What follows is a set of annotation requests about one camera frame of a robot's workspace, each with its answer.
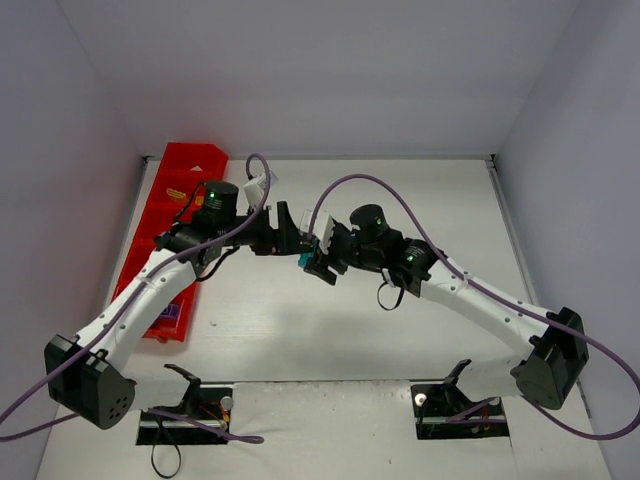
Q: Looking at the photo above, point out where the yellow black striped lego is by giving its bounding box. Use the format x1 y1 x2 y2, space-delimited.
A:
166 188 187 201

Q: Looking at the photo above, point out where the purple lego in bin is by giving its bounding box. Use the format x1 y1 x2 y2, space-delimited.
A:
159 304 181 321

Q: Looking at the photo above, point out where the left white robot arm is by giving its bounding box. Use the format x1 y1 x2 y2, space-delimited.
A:
44 178 309 430

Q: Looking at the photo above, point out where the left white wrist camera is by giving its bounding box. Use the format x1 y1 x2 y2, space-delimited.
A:
243 172 278 209

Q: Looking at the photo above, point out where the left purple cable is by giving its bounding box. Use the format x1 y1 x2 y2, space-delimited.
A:
0 152 272 446

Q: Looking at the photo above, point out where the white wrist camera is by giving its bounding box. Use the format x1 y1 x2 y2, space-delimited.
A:
243 172 278 209
298 209 336 255

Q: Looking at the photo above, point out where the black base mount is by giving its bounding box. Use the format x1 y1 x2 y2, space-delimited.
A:
410 359 510 441
136 364 233 446

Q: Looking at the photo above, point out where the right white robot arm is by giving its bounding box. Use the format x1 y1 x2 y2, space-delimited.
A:
300 204 589 410

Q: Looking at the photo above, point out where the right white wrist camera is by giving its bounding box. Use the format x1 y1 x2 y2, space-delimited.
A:
298 209 336 255

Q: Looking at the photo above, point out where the purple cable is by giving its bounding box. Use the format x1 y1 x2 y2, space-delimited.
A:
0 152 272 446
310 173 640 441

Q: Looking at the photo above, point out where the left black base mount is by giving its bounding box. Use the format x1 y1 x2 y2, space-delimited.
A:
136 364 233 446

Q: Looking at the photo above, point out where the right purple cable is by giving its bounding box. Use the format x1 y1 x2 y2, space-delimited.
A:
310 173 640 441

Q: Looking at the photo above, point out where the red divided plastic bin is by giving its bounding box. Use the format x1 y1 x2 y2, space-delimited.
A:
114 142 229 343

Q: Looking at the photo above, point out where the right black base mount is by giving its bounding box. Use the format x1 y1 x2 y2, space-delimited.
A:
410 359 510 441

